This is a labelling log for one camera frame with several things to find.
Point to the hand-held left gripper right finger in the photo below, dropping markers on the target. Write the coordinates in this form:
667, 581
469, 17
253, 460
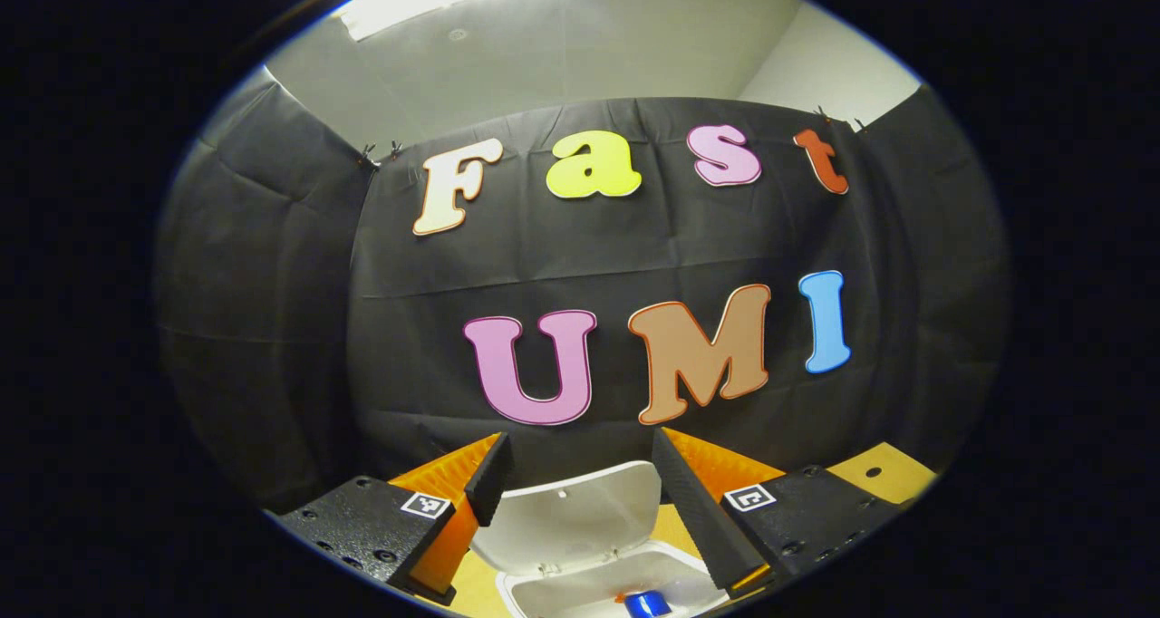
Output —
702, 518

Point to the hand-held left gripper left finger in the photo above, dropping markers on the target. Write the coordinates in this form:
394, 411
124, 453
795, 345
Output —
491, 482

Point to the white desktop garbage bin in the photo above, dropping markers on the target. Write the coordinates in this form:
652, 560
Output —
571, 518

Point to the blue pop can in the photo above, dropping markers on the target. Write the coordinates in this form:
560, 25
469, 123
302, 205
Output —
648, 605

